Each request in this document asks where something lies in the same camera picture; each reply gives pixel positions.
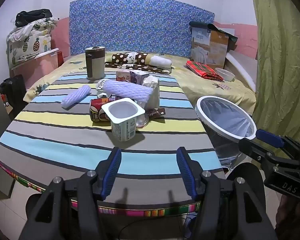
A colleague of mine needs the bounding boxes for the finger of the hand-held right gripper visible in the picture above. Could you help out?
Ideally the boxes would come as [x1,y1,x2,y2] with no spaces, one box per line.
[256,129,290,148]
[238,138,272,166]

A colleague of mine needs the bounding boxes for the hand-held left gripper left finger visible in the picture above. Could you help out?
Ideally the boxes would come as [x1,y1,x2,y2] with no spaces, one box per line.
[19,147,122,240]

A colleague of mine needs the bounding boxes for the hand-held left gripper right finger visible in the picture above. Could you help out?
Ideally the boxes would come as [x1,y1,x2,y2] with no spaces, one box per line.
[176,147,278,240]

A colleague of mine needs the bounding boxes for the white rimmed trash bin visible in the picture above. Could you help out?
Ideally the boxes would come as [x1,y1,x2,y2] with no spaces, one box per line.
[195,95,257,169]

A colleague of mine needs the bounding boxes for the white yogurt cup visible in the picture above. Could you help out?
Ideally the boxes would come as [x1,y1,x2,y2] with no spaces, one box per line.
[101,98,146,142]

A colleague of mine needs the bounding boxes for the red cartoon print can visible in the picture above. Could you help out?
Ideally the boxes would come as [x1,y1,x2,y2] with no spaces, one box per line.
[89,98,150,128]

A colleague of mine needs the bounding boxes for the brown snack wrapper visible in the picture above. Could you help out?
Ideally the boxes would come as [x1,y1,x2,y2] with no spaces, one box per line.
[147,107,165,118]

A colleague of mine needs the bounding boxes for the small purple foam sleeve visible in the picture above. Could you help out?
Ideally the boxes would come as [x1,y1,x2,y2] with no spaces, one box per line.
[62,85,92,110]

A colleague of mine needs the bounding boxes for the large purple foam sleeve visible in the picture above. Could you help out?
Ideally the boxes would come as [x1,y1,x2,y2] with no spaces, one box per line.
[102,79,154,105]

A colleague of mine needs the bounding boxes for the patterned paper cup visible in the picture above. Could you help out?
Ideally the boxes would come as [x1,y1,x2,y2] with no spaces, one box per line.
[96,79,114,98]

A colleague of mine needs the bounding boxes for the white bag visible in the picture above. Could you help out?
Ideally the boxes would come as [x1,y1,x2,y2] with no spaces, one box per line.
[136,76,160,110]

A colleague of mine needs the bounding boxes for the orange drink carton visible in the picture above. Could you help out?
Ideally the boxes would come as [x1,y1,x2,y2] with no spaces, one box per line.
[116,70,132,82]

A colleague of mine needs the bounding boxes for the purple drink carton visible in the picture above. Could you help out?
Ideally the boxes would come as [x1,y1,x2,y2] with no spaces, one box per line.
[130,70,150,85]

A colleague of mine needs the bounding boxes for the clear plastic container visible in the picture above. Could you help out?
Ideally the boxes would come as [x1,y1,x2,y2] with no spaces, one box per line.
[214,67,235,82]

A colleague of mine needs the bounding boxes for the yellow pineapple bed sheet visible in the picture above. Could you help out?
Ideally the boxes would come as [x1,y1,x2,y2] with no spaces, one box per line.
[24,54,257,109]

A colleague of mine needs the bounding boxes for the red plaid cloth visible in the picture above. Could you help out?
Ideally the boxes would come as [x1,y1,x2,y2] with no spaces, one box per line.
[185,60,225,82]

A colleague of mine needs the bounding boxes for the cardboard quilt box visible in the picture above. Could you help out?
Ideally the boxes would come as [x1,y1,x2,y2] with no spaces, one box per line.
[189,21,228,70]

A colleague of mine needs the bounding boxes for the brown and cream tumbler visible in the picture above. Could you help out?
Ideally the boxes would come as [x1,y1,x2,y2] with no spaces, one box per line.
[85,46,106,80]

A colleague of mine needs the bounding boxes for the red toy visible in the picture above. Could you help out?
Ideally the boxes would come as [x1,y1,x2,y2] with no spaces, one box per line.
[0,94,14,114]

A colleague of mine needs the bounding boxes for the pink storage box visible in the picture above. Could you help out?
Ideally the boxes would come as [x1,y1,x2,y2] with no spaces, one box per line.
[10,48,60,89]

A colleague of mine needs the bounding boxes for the black suitcase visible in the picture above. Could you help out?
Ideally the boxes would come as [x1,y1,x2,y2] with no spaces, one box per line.
[0,74,28,118]

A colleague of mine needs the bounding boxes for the blue floral headboard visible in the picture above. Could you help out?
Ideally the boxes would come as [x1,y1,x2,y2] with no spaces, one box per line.
[69,0,215,55]

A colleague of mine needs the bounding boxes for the pineapple print quilt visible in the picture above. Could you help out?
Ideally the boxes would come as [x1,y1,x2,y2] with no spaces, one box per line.
[6,17,59,67]

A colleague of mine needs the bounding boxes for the black bag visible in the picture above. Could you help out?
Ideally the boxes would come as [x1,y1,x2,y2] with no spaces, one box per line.
[15,9,53,27]

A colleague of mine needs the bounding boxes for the white bed frame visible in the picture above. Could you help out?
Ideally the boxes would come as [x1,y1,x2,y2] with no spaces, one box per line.
[225,51,257,92]

